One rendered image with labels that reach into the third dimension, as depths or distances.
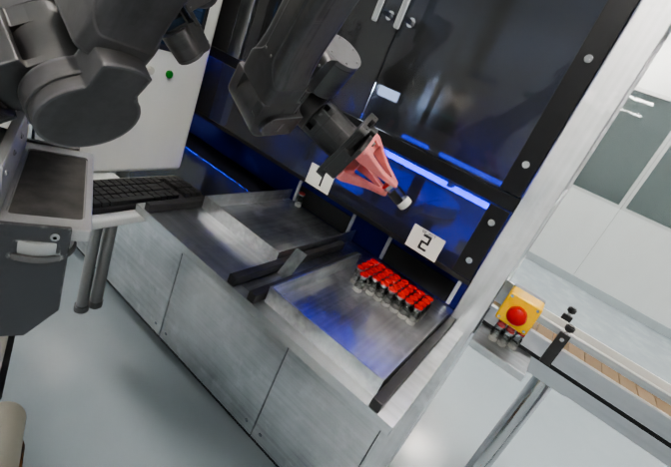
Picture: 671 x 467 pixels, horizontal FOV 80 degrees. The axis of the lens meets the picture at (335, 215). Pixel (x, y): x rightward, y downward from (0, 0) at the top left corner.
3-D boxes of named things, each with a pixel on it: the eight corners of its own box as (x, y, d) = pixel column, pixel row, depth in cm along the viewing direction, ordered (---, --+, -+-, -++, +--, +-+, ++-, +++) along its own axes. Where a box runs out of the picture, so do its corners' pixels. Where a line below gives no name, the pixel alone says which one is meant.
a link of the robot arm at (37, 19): (-81, 19, 27) (-58, 82, 26) (75, -23, 29) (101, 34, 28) (8, 95, 36) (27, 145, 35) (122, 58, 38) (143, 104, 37)
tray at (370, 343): (353, 263, 103) (359, 252, 102) (441, 325, 92) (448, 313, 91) (264, 301, 75) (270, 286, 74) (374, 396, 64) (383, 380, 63)
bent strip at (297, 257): (288, 269, 88) (297, 246, 86) (298, 276, 87) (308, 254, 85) (242, 285, 77) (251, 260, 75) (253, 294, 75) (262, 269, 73)
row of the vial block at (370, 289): (352, 278, 96) (359, 262, 94) (415, 324, 88) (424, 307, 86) (347, 280, 94) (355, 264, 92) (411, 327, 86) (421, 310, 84)
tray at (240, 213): (288, 198, 127) (292, 189, 126) (351, 240, 116) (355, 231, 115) (201, 208, 99) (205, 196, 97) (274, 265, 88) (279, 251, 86)
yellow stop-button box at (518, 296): (499, 306, 94) (515, 282, 92) (529, 325, 91) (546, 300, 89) (493, 316, 88) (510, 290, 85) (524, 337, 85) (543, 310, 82)
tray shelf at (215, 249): (275, 196, 130) (277, 191, 129) (468, 327, 100) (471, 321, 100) (134, 211, 90) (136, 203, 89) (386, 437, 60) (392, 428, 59)
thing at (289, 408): (194, 204, 294) (227, 88, 263) (435, 395, 207) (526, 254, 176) (35, 219, 210) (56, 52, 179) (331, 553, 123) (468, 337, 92)
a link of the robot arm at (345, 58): (228, 82, 52) (256, 137, 50) (268, 10, 44) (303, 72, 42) (296, 84, 60) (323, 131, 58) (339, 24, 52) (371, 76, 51)
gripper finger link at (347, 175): (405, 186, 54) (356, 137, 52) (370, 214, 58) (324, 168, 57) (414, 165, 59) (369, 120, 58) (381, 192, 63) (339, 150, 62)
